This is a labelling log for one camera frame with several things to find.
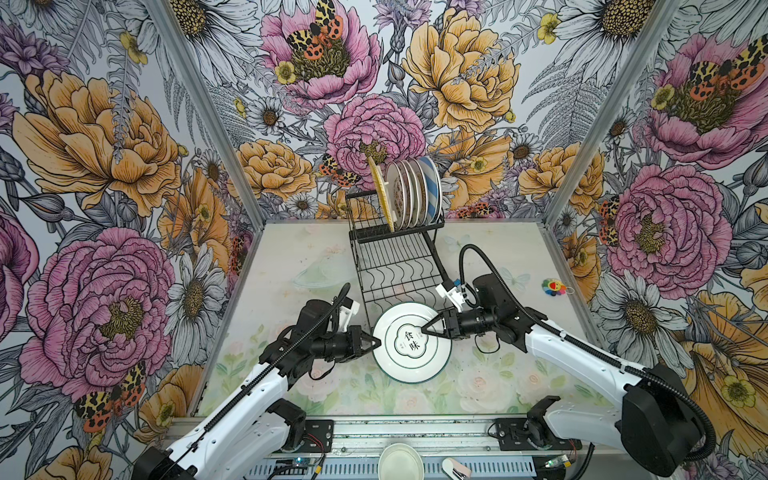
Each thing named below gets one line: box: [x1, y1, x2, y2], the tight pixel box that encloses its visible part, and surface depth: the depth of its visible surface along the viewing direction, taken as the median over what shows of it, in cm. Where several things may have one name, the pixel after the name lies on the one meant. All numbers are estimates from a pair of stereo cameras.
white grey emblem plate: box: [373, 302, 453, 384], surface depth 76 cm
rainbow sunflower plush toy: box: [542, 278, 567, 297], surface depth 104 cm
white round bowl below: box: [378, 443, 425, 480], surface depth 71 cm
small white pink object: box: [442, 457, 471, 480], surface depth 70 cm
